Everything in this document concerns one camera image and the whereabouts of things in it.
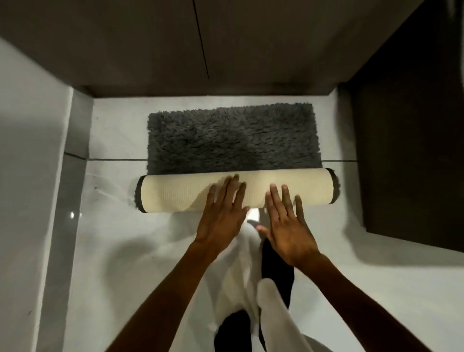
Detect person's right hand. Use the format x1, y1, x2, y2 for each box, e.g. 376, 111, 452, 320
257, 184, 320, 270

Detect person's left hand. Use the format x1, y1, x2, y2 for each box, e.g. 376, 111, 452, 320
194, 174, 251, 251

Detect grey shaggy bath mat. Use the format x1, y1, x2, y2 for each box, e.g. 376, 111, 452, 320
135, 103, 341, 214

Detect person's left forearm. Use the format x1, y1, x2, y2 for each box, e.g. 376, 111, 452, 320
104, 241, 236, 352

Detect person's right forearm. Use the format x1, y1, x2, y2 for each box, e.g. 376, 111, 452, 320
294, 254, 433, 352

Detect black trousers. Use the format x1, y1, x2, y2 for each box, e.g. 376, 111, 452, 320
213, 238, 296, 352

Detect white garment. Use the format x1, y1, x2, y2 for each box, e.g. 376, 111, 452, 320
213, 219, 317, 352

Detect dark brown door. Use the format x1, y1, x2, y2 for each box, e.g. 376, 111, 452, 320
341, 0, 464, 254

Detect brown wooden cabinet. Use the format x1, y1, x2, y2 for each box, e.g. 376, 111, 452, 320
0, 0, 425, 98

